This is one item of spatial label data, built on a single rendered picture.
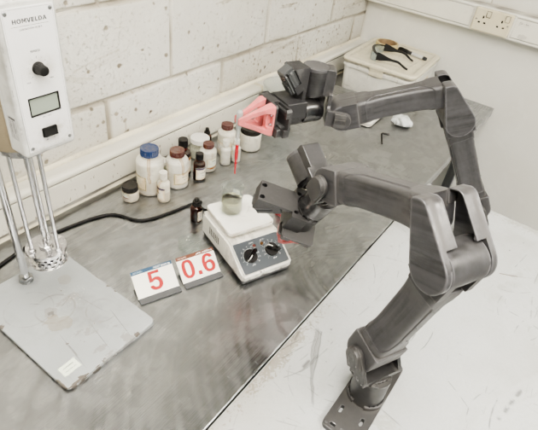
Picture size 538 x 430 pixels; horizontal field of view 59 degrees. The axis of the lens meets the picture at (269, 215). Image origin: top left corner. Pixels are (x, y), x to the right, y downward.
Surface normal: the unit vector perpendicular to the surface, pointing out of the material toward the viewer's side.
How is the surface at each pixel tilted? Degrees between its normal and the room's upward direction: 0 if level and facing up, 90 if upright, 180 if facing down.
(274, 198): 29
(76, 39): 90
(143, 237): 0
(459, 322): 0
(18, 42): 90
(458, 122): 90
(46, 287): 0
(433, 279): 90
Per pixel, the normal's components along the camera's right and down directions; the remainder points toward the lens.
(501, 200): -0.58, 0.44
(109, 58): 0.80, 0.44
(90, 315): 0.11, -0.78
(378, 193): -0.88, 0.15
